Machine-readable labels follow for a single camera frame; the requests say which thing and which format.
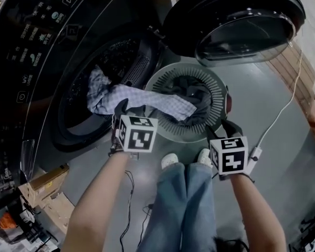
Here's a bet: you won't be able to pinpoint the wooden plank platform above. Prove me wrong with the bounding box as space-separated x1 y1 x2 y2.
265 40 315 115

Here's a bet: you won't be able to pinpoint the white power strip cable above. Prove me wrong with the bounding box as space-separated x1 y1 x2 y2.
257 42 304 149

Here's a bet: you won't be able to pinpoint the blue checked clothes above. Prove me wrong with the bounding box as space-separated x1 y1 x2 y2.
86 65 197 122

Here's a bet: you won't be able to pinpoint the yellow cardboard box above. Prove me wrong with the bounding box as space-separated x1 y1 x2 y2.
18 163 70 207

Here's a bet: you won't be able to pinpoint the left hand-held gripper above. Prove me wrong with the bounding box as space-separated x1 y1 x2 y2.
112 98 159 154

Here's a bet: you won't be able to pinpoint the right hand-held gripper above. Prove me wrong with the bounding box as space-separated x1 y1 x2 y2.
205 120 249 177

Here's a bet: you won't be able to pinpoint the person's right forearm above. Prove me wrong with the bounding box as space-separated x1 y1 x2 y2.
229 174 284 252

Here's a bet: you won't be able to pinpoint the white power strip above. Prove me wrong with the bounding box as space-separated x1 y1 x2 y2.
248 146 263 173

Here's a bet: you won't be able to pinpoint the black washing machine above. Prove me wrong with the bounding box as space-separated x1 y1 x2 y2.
0 0 174 194

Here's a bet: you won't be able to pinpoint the person's right white shoe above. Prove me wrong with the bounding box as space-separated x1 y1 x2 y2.
196 148 213 167

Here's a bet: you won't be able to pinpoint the dark grey garment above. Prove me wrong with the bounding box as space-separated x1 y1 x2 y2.
170 76 213 127

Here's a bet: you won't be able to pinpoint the person's legs in blue jeans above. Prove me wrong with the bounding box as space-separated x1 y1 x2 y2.
136 161 218 252

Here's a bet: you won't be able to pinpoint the person's left forearm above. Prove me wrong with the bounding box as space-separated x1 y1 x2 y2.
64 151 131 252

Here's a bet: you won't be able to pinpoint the pale green laundry basket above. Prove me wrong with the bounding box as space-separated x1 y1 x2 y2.
144 61 233 143

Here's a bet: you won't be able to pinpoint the round black washing machine door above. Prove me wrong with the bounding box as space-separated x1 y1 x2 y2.
162 0 306 68

